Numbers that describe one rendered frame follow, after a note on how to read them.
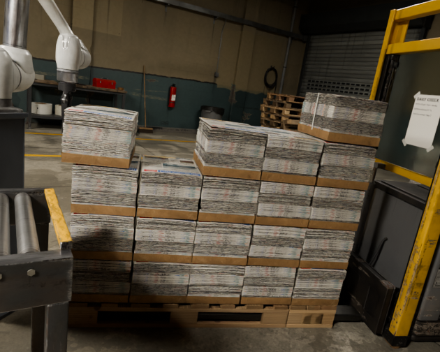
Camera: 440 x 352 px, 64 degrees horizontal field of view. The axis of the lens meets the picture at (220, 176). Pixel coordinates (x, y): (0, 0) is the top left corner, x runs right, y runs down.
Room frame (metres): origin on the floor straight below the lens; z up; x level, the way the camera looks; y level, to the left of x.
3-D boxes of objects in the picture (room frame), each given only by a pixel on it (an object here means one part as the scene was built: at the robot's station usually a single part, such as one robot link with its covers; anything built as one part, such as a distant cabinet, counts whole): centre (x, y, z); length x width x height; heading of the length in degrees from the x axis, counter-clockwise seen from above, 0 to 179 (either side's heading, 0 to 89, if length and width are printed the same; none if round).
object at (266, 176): (1.89, -0.30, 0.86); 0.38 x 0.29 x 0.04; 11
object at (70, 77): (1.65, 0.76, 1.19); 0.09 x 0.09 x 0.06
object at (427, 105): (2.05, -1.03, 1.27); 0.57 x 0.01 x 0.65; 13
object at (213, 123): (1.83, -0.02, 1.06); 0.37 x 0.29 x 0.01; 13
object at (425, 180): (2.06, -1.05, 0.92); 0.57 x 0.01 x 0.05; 13
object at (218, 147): (1.83, -0.02, 0.95); 0.38 x 0.29 x 0.23; 13
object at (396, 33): (2.37, -0.94, 0.97); 0.09 x 0.09 x 1.75; 13
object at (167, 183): (1.79, 0.12, 0.42); 1.17 x 0.39 x 0.83; 103
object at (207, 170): (1.82, -0.01, 0.86); 0.38 x 0.29 x 0.04; 13
